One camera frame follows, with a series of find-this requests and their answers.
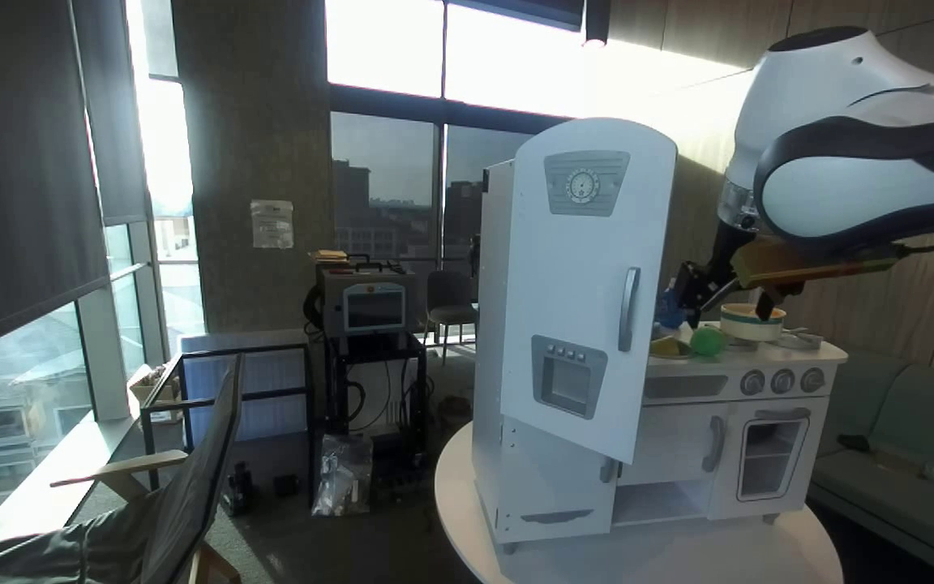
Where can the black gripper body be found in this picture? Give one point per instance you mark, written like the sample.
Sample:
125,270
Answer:
694,295

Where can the small white cabinet door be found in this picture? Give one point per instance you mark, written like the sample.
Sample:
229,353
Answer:
671,443

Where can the short white fridge door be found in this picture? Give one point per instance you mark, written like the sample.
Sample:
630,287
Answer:
542,488

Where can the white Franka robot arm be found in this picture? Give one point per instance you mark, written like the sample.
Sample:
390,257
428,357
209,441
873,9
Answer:
843,165

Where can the green toy ball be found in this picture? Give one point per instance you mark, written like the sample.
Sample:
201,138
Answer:
708,343

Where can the yellow toy in sink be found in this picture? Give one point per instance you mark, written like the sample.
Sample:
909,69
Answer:
669,348

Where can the white bowl with green stripe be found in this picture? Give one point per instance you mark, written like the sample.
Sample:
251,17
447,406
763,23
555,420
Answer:
754,325

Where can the white toy kitchen unit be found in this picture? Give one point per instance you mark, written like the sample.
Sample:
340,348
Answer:
769,362

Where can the grey round stove knob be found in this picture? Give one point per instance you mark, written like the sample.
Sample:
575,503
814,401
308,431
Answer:
781,382
754,382
810,379

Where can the white oven door with window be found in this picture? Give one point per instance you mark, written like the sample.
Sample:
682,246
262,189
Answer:
771,455

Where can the round white table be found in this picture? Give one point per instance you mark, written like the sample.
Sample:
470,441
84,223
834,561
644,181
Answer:
705,554

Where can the green sofa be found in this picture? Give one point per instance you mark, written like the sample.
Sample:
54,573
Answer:
923,432

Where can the black metal cart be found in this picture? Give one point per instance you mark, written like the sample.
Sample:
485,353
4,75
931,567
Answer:
379,357

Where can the grey electronic box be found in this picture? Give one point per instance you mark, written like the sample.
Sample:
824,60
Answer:
369,309

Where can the clear plastic bag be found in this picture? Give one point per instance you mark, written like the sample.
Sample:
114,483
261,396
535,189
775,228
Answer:
337,483

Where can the paper sign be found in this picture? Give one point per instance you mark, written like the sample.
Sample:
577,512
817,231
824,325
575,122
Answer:
271,224

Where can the white radiator panel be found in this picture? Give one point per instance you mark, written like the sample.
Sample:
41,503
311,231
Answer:
261,418

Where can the wooden folding chair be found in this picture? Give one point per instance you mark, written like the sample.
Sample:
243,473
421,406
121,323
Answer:
178,509

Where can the gold wrist camera mount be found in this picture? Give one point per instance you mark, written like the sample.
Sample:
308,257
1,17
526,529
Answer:
792,270

